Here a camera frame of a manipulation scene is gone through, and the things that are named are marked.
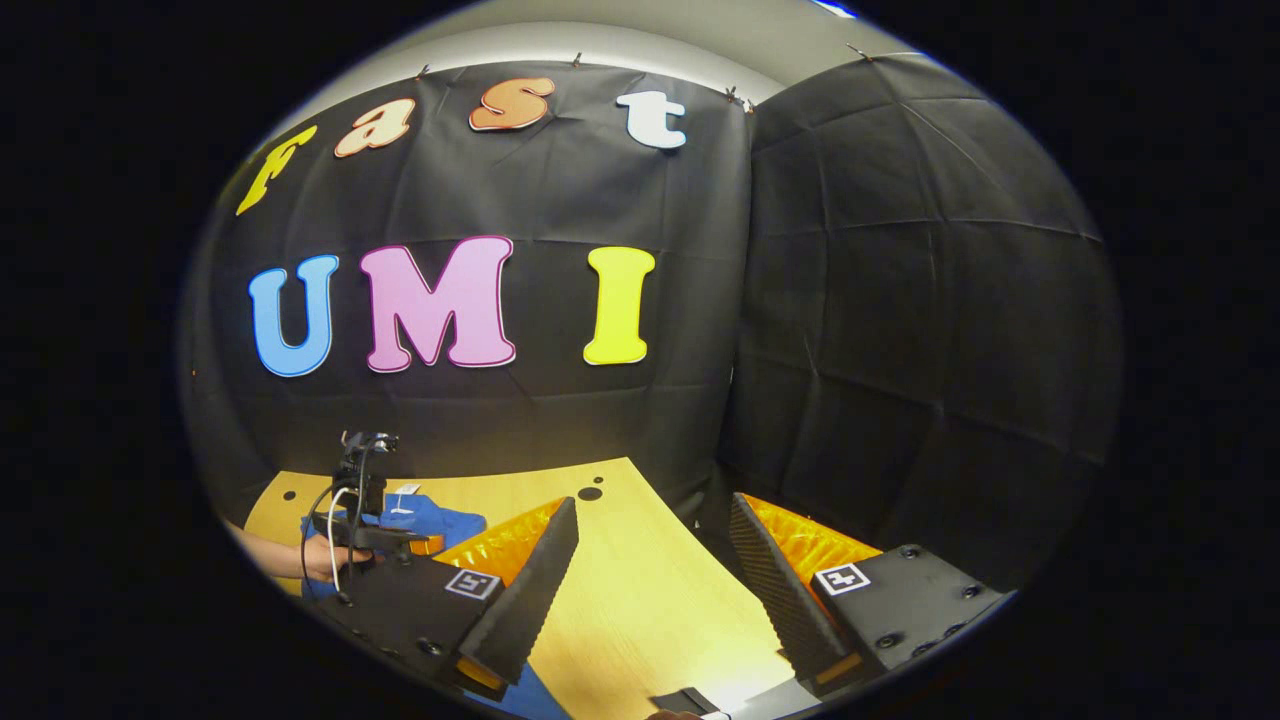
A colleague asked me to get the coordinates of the black cable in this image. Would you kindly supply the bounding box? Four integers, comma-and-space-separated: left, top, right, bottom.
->
300, 483, 353, 607

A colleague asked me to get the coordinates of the black backdrop cloth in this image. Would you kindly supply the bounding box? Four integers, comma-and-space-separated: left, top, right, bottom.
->
180, 50, 1126, 591

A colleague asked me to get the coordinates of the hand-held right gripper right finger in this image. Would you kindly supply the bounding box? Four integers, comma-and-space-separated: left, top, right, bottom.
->
728, 492, 1011, 699

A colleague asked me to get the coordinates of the blue knit cardigan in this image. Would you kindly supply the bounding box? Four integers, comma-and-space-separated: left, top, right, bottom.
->
298, 487, 573, 720

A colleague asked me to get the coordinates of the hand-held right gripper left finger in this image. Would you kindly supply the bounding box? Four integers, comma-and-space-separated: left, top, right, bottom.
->
318, 496, 581, 701

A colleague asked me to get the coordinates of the white cable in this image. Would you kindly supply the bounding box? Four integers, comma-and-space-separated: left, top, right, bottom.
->
326, 486, 353, 597

